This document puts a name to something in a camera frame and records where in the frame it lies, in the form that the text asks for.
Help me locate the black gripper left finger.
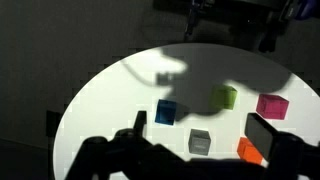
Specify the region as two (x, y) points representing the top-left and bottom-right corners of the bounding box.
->
(132, 110), (148, 138)

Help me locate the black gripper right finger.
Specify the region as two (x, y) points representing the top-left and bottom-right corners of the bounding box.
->
(244, 112), (285, 161)

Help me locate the lime green block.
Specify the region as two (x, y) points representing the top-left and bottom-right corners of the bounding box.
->
(210, 85), (238, 111)

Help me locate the orange block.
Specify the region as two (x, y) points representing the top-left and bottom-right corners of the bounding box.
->
(236, 136), (264, 166)

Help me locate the blue block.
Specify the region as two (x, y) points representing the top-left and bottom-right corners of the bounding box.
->
(154, 99), (177, 126)

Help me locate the magenta block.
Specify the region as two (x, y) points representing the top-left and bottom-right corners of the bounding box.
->
(255, 93), (290, 121)

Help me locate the gray block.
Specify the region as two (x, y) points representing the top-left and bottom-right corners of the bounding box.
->
(187, 128), (212, 156)

